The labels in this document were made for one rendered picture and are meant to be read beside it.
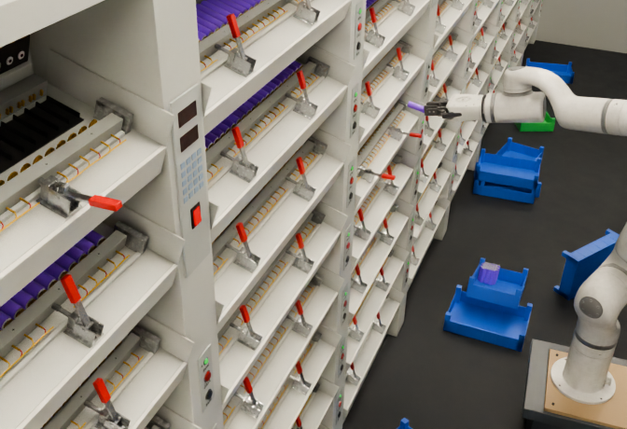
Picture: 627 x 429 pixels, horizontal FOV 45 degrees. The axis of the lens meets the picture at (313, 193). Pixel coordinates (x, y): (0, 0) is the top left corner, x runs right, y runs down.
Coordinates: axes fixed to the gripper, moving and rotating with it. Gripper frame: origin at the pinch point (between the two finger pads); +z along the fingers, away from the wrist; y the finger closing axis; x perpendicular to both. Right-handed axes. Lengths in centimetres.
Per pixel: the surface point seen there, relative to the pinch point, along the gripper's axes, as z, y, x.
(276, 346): 18, 82, 24
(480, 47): 15, -135, 26
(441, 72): 11, -52, 8
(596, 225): -35, -127, 113
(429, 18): 2.5, -15.3, -22.5
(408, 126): 10.2, -6.2, 8.3
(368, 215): 16.9, 20.1, 25.4
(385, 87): 8.7, 12.5, -11.8
